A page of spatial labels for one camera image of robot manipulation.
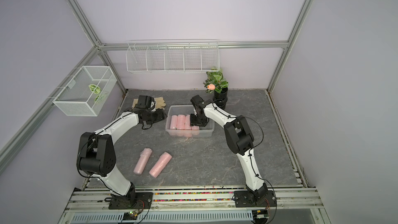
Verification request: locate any clear plastic storage box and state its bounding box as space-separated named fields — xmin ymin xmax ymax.
xmin=165 ymin=105 xmax=215 ymax=138

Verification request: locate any slanted pink bag roll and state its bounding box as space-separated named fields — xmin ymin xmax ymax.
xmin=169 ymin=115 xmax=178 ymax=136

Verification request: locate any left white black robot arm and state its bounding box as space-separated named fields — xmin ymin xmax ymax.
xmin=76 ymin=109 xmax=166 ymax=201

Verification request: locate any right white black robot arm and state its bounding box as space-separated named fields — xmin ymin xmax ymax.
xmin=190 ymin=95 xmax=268 ymax=202

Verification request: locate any beige work glove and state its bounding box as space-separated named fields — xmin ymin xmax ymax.
xmin=132 ymin=97 xmax=166 ymax=111

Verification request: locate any potted plant black pot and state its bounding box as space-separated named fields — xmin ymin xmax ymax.
xmin=203 ymin=67 xmax=230 ymax=110

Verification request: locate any green leaf in basket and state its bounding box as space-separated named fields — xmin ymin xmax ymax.
xmin=89 ymin=84 xmax=101 ymax=94

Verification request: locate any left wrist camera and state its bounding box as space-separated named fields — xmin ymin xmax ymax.
xmin=135 ymin=95 xmax=155 ymax=111

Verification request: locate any long white wire shelf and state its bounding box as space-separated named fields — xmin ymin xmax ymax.
xmin=126 ymin=39 xmax=220 ymax=73

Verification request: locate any white wire basket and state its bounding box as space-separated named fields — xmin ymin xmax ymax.
xmin=53 ymin=66 xmax=117 ymax=117

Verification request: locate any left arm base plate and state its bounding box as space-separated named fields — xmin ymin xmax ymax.
xmin=104 ymin=192 xmax=153 ymax=210

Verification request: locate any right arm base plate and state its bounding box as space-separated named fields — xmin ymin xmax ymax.
xmin=232 ymin=190 xmax=277 ymax=208

